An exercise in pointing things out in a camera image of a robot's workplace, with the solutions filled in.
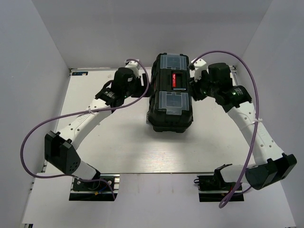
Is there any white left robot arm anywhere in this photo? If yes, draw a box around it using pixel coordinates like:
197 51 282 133
45 67 150 190

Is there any black plastic toolbox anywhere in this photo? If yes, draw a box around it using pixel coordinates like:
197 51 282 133
147 53 193 133

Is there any blue label left corner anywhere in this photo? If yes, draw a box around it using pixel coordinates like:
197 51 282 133
72 72 88 76

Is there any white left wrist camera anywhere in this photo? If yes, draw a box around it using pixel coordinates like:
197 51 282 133
125 60 140 78

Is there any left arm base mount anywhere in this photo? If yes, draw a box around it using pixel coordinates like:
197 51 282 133
69 174 120 201

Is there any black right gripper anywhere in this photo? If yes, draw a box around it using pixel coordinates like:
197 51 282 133
187 71 218 101

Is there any aluminium table edge rail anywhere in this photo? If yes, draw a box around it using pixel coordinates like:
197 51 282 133
230 66 239 86

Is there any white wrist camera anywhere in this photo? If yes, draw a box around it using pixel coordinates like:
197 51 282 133
191 58 208 81
125 60 140 78

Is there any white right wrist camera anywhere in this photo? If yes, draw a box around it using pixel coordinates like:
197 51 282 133
191 58 208 81

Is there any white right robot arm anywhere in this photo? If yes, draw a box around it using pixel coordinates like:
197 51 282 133
189 59 297 190

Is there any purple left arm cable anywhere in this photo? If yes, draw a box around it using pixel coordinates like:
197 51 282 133
20 58 152 201

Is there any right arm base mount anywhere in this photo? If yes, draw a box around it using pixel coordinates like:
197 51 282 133
194 175 235 202

